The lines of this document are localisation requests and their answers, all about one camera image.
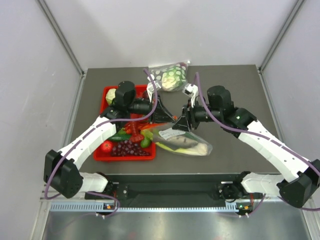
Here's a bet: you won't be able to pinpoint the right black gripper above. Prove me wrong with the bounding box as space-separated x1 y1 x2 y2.
172 98 222 133

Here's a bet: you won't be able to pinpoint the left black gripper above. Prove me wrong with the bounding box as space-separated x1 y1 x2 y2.
126 92 175 124

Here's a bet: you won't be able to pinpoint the fake grey fish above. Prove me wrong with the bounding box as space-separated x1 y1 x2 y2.
166 135 199 150

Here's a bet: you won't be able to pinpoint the clear orange zip bag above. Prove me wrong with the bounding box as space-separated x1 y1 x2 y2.
140 123 213 157

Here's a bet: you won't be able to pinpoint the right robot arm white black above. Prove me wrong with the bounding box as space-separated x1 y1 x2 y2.
173 83 320 208

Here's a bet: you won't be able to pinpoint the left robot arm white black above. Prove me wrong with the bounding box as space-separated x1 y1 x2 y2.
43 80 171 199

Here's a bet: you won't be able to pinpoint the fake mango yellow green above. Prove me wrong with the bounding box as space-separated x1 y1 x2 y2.
140 134 152 149

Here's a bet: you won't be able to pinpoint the fake red lobster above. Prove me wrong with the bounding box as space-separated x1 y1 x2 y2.
124 121 148 143

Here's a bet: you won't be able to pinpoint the fake celery stalk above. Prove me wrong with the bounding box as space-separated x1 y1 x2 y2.
155 142 213 156

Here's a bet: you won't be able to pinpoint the fake cabbage in bag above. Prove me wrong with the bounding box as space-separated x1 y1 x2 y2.
161 64 187 92

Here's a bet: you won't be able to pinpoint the clear bag with cabbage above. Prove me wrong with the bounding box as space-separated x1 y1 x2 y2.
148 60 191 92

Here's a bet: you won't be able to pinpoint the fake purple grapes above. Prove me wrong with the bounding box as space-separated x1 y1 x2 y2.
110 140 150 157

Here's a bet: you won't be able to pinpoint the fake green cucumber in tray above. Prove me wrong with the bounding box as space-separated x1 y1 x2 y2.
107 134 131 142

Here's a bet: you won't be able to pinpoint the fake white cauliflower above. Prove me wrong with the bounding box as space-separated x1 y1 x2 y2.
105 88 117 105

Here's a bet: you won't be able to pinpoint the fake red strawberry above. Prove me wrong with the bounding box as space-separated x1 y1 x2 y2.
100 140 113 153

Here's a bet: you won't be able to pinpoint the red plastic tray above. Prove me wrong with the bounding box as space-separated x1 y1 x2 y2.
93 85 156 162

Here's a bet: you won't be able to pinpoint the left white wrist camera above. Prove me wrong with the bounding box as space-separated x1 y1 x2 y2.
146 80 162 102

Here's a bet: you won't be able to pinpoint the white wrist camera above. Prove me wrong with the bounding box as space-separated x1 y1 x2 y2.
146 80 162 102
182 83 199 108

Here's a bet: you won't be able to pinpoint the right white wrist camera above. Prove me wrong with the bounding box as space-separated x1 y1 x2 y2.
182 83 199 108

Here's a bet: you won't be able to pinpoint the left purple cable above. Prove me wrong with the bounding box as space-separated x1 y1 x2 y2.
44 67 159 200

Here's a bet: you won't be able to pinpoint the purple cable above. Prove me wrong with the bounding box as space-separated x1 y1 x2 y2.
191 71 320 212
44 67 159 200

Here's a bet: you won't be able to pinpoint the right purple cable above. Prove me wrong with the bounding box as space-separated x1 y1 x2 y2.
191 71 320 212

